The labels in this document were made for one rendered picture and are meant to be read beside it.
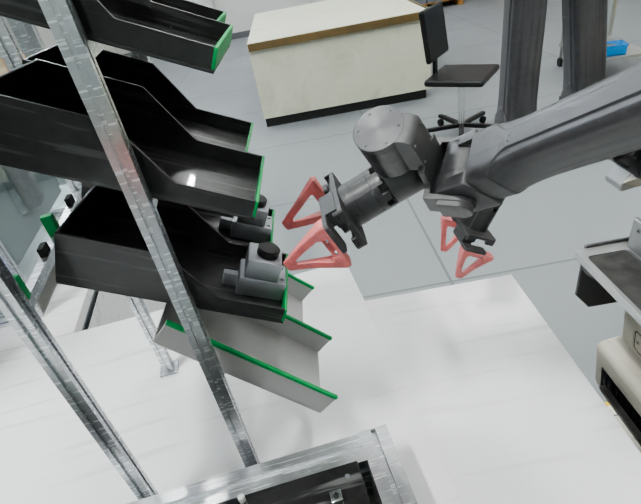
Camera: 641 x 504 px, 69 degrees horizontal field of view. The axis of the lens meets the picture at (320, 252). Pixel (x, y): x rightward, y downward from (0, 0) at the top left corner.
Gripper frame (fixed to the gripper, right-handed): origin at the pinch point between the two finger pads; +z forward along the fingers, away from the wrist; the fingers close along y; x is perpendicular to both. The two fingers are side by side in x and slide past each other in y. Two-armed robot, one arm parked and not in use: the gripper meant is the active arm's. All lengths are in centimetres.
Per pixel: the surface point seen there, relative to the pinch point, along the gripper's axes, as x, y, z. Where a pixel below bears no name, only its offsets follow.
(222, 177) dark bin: -11.5, -2.4, 2.1
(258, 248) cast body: -1.8, 0.4, 3.8
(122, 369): 19, -24, 59
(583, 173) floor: 193, -221, -113
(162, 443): 24, -3, 47
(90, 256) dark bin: -14.9, 5.2, 18.1
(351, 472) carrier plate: 28.4, 15.4, 10.0
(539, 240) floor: 167, -156, -58
